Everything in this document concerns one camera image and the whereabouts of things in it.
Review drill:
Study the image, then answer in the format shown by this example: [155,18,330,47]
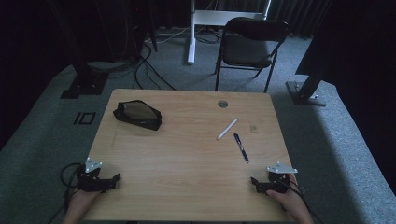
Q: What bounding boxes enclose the white desk frame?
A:
[187,0,273,65]

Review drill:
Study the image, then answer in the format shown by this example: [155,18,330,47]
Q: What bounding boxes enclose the white pen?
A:
[216,118,239,141]

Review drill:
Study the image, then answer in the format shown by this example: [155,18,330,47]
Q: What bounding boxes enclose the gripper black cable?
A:
[46,161,84,224]
[278,178,325,224]

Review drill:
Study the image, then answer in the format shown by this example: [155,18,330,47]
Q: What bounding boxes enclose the white floor cable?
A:
[145,25,192,45]

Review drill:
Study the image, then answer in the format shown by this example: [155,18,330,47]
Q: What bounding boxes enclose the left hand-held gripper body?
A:
[76,157,108,193]

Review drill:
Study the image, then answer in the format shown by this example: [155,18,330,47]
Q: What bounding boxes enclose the black metal stand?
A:
[285,0,334,107]
[46,0,110,100]

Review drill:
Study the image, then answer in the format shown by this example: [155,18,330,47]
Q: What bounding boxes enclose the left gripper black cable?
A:
[46,161,84,224]

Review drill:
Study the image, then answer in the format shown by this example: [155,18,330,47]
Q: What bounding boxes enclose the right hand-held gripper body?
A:
[265,161,299,194]

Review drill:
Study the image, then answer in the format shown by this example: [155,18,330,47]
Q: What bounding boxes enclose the dark equipment stand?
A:
[124,0,159,62]

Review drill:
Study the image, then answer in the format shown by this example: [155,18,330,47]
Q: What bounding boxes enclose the blue pen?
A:
[233,132,250,164]

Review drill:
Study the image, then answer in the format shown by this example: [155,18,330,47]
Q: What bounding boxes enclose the person's left hand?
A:
[68,189,103,216]

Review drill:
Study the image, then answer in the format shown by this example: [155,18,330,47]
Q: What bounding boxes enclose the black folding chair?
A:
[214,16,290,94]

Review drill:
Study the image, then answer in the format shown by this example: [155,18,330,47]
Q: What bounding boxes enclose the person's right hand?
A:
[265,173,308,218]

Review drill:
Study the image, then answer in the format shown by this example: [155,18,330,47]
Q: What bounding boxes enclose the dark curtain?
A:
[268,0,332,39]

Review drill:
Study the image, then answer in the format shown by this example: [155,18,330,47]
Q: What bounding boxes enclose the black floor cables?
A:
[133,41,177,91]

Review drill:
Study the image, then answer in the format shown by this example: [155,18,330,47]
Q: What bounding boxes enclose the black pencil case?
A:
[112,99,163,132]

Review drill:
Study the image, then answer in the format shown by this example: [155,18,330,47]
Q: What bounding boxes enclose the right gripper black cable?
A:
[278,178,325,224]

